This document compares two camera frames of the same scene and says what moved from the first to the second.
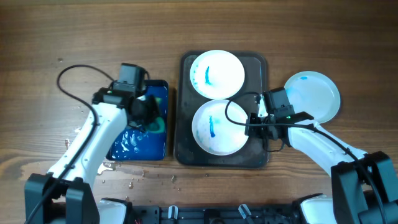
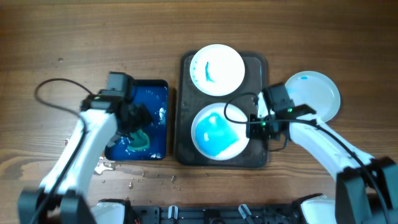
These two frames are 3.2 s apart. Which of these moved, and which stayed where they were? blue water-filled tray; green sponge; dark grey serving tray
Moved: green sponge
Stayed: dark grey serving tray; blue water-filled tray
